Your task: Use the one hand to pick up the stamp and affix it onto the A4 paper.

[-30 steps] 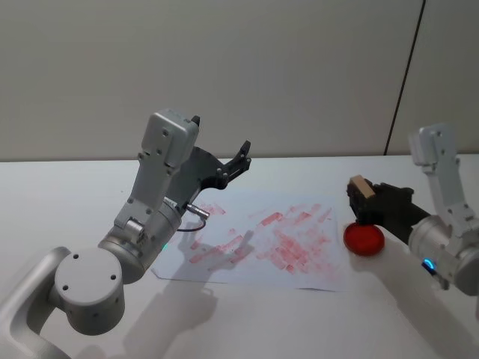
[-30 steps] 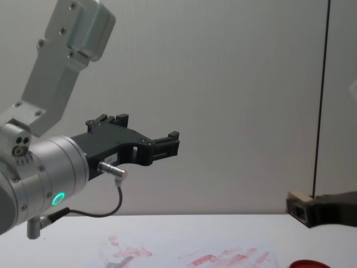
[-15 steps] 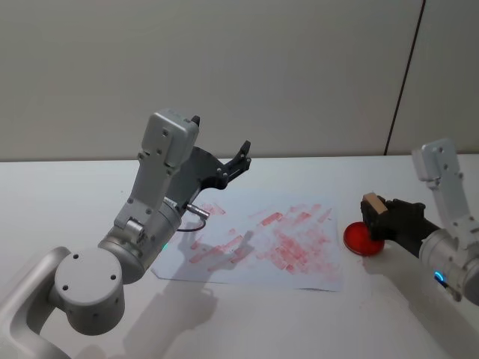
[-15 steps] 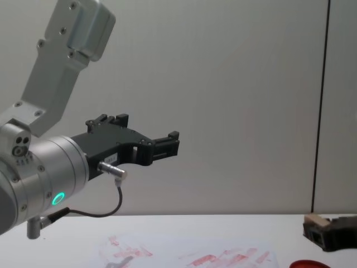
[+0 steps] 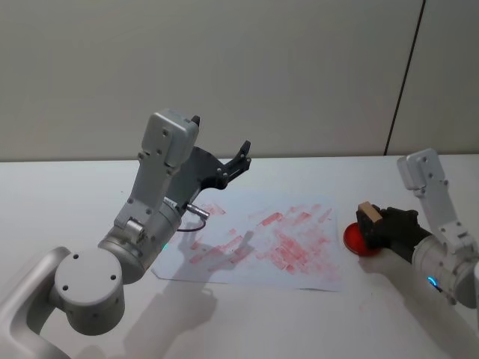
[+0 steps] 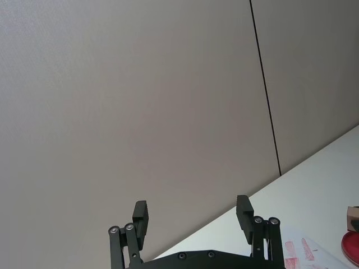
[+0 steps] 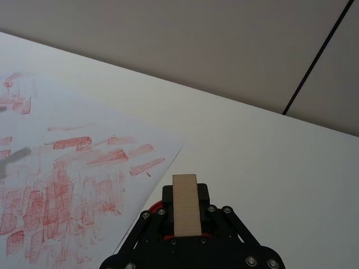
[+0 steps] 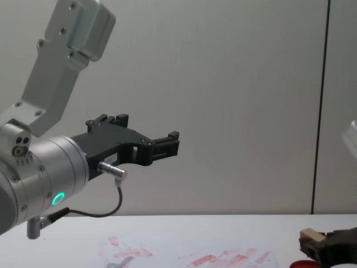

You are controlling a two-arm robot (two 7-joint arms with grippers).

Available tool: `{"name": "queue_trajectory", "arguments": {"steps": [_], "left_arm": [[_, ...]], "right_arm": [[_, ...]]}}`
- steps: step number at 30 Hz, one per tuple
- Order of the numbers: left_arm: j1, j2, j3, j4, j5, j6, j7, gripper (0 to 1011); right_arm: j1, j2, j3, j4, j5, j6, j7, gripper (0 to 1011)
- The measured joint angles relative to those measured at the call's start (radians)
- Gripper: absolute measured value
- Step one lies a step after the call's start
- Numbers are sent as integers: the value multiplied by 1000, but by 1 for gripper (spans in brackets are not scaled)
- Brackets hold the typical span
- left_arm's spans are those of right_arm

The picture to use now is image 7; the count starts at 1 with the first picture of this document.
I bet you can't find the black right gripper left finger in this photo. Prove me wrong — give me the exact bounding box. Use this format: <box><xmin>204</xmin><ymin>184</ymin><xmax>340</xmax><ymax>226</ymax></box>
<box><xmin>99</xmin><ymin>184</ymin><xmax>174</xmax><ymax>269</ymax></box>

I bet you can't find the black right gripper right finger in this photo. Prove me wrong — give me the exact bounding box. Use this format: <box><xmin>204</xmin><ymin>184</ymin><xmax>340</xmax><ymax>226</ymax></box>
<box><xmin>196</xmin><ymin>182</ymin><xmax>287</xmax><ymax>269</ymax></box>

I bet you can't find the wooden stamp block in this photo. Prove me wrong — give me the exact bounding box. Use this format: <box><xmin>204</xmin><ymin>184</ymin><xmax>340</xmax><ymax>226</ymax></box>
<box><xmin>172</xmin><ymin>173</ymin><xmax>202</xmax><ymax>238</ymax></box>

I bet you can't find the white paper with red stamp marks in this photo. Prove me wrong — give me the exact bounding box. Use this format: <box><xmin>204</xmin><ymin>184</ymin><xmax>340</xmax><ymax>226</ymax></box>
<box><xmin>0</xmin><ymin>63</ymin><xmax>183</xmax><ymax>269</ymax></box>

